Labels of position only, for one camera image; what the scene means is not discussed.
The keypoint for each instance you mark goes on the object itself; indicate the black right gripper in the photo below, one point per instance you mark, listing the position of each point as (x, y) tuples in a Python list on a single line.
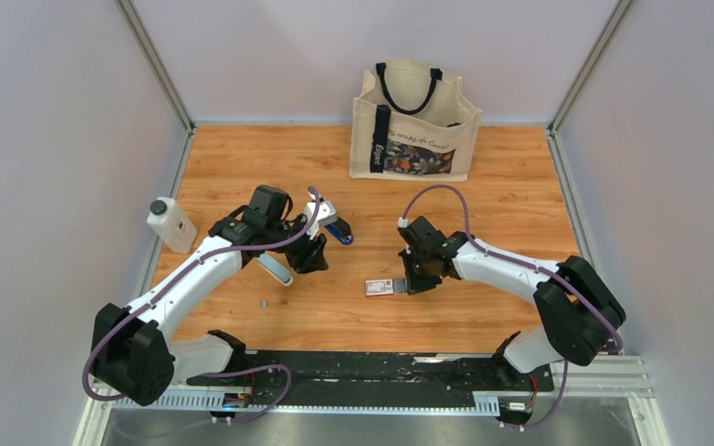
[(416, 285)]

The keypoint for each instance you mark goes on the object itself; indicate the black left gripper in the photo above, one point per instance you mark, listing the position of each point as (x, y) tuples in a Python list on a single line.
[(310, 256)]

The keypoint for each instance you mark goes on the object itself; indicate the blue black stapler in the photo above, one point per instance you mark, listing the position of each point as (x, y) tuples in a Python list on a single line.
[(341, 230)]

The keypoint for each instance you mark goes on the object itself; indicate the red white staple box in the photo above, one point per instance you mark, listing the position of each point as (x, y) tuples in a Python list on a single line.
[(379, 287)]

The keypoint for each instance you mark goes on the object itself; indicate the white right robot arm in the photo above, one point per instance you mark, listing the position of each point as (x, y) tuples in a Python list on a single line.
[(579, 315)]

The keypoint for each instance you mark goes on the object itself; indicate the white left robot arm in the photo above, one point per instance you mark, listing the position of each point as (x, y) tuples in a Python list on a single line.
[(133, 353)]

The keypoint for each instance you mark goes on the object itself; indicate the light blue white tube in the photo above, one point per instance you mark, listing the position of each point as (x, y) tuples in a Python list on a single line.
[(277, 270)]

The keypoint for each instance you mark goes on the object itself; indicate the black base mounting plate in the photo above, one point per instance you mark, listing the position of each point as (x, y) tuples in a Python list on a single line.
[(363, 379)]

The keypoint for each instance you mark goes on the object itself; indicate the beige canvas tote bag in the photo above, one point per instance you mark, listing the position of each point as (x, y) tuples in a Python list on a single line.
[(412, 122)]

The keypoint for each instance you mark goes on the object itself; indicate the white bottle black cap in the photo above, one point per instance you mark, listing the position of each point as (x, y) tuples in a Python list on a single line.
[(171, 224)]

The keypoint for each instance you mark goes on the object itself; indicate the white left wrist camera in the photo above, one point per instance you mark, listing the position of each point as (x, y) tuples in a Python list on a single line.
[(320, 213)]

